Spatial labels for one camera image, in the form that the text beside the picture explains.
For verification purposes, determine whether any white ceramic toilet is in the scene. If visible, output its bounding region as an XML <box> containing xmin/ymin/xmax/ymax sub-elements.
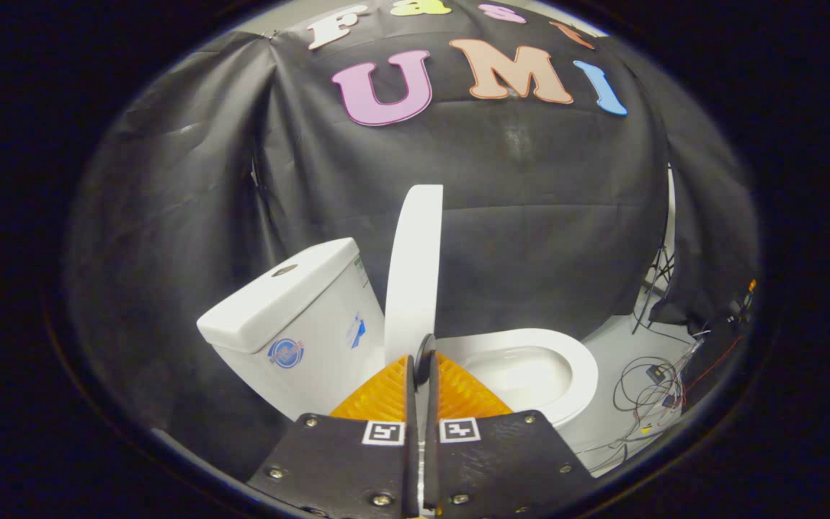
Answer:
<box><xmin>197</xmin><ymin>238</ymin><xmax>600</xmax><ymax>449</ymax></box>

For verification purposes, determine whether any white toilet seat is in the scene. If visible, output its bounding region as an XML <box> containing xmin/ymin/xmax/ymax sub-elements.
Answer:
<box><xmin>435</xmin><ymin>329</ymin><xmax>599</xmax><ymax>427</ymax></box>

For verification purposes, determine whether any black tripod stand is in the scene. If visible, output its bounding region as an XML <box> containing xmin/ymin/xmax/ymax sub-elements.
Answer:
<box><xmin>631</xmin><ymin>164</ymin><xmax>676</xmax><ymax>334</ymax></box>

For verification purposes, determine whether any dark cloth-covered box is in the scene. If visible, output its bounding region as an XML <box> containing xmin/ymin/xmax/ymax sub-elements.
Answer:
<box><xmin>680</xmin><ymin>316</ymin><xmax>749</xmax><ymax>413</ymax></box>

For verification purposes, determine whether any black backdrop cloth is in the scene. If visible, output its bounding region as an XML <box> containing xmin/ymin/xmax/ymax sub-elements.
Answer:
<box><xmin>69</xmin><ymin>0</ymin><xmax>760</xmax><ymax>484</ymax></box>

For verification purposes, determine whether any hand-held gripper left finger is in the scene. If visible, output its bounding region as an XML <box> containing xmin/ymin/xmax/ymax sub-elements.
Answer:
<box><xmin>248</xmin><ymin>355</ymin><xmax>419</xmax><ymax>519</ymax></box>

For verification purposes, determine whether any white toilet lid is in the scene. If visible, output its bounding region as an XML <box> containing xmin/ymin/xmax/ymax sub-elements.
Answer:
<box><xmin>384</xmin><ymin>185</ymin><xmax>445</xmax><ymax>387</ymax></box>

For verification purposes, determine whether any bundle of black cables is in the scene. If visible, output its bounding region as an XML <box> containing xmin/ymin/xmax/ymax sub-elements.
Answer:
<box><xmin>574</xmin><ymin>330</ymin><xmax>705</xmax><ymax>471</ymax></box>

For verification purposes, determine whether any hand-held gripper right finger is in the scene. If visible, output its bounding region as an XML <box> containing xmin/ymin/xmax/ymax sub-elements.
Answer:
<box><xmin>426</xmin><ymin>352</ymin><xmax>597</xmax><ymax>519</ymax></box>

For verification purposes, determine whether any black and orange device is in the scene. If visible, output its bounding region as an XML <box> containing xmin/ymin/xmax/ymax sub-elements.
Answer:
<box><xmin>726</xmin><ymin>279</ymin><xmax>759</xmax><ymax>327</ymax></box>

